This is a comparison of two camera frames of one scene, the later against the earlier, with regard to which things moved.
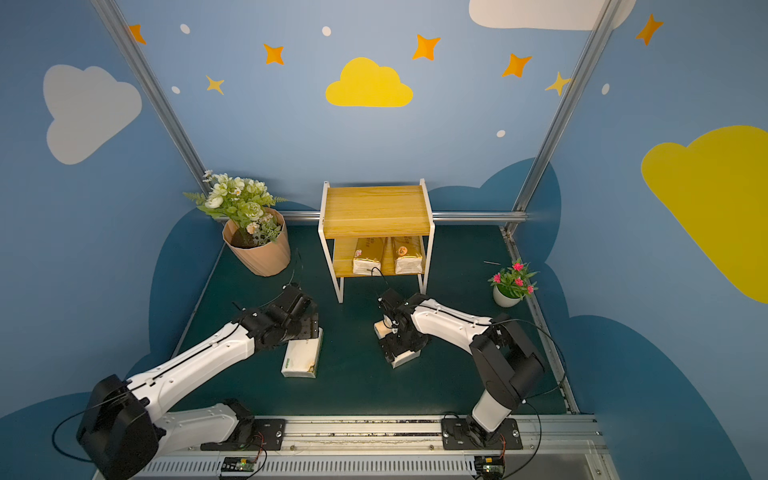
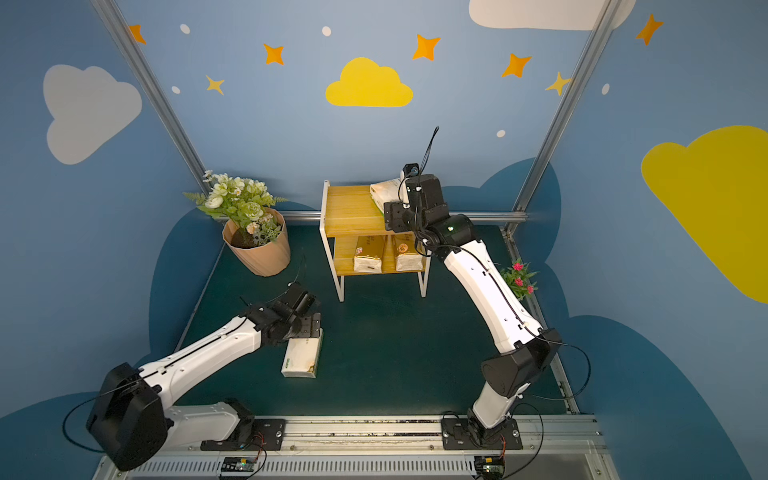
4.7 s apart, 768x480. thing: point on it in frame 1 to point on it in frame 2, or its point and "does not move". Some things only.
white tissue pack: [384, 327] to [391, 190]
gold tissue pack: [367, 256] does not move
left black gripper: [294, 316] does not move
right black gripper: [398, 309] to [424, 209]
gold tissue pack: [408, 255] does not move
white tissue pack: [301, 357] does not move
